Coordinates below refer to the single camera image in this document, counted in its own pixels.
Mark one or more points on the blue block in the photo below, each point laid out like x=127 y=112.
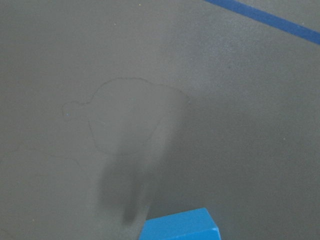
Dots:
x=194 y=224

